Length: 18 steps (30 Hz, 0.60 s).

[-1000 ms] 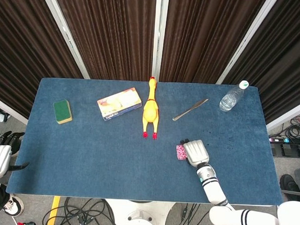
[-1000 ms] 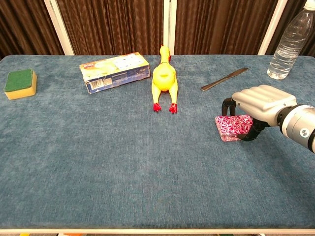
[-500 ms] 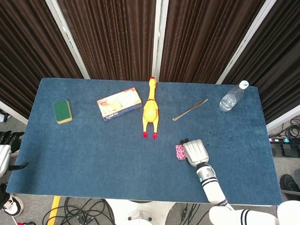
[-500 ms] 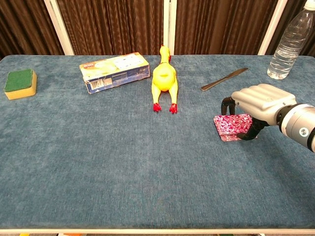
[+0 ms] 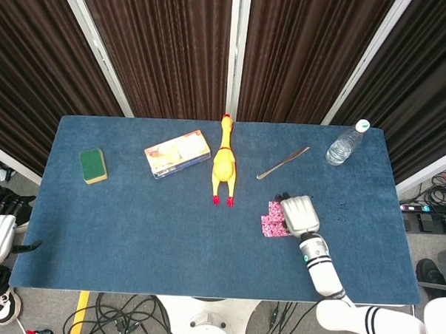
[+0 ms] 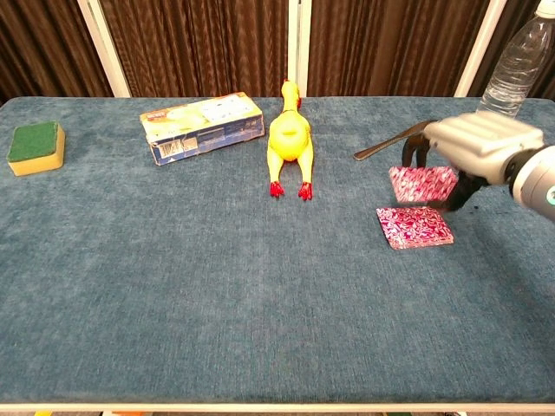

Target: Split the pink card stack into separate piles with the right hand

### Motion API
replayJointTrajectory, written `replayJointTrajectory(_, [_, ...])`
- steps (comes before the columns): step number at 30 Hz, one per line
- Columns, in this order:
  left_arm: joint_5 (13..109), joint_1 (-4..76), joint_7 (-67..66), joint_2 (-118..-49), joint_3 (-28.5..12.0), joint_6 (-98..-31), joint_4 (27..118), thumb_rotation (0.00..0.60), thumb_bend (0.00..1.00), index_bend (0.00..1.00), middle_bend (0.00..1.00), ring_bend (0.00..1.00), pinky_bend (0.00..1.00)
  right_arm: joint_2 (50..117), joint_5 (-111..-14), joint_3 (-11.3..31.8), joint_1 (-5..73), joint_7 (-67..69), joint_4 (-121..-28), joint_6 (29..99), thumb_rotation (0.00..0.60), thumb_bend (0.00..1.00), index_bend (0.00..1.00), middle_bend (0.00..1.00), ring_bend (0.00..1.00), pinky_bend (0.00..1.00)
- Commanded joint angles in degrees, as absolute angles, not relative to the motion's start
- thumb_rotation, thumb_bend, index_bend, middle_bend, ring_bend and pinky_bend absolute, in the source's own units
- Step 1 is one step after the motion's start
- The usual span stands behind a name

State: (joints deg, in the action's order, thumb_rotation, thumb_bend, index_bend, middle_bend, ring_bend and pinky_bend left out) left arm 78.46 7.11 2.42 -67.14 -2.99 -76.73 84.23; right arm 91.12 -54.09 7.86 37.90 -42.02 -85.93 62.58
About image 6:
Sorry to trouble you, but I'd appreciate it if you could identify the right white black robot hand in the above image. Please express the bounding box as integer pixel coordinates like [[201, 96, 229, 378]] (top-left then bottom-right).
[[402, 111, 546, 213]]

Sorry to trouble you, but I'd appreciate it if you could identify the pink patterned packet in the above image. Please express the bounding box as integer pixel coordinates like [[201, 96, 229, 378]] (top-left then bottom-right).
[[388, 166, 460, 204], [375, 205, 455, 251]]

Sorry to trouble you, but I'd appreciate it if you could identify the clear plastic water bottle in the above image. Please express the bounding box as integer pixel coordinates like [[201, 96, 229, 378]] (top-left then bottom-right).
[[475, 0, 555, 119]]

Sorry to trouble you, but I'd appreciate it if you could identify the metal table knife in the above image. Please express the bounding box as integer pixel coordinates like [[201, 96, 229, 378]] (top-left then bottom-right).
[[353, 120, 434, 162]]

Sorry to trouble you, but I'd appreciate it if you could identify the yellow rubber chicken toy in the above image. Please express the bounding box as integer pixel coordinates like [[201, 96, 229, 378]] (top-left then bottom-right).
[[267, 78, 314, 201]]

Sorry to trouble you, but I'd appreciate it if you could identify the printed cardboard box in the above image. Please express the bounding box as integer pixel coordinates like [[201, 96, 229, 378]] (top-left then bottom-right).
[[139, 91, 266, 167]]

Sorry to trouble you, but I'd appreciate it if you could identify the blue table cloth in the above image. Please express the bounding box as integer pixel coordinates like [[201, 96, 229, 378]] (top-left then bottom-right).
[[0, 95, 555, 406]]

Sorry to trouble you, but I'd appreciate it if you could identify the green yellow scrub sponge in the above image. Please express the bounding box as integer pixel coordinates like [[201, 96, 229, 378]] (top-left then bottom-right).
[[6, 120, 67, 178]]

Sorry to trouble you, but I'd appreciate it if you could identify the white partition frame post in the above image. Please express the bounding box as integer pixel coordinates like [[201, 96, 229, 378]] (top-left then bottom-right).
[[76, 0, 133, 99], [287, 0, 312, 99], [453, 0, 507, 99]]

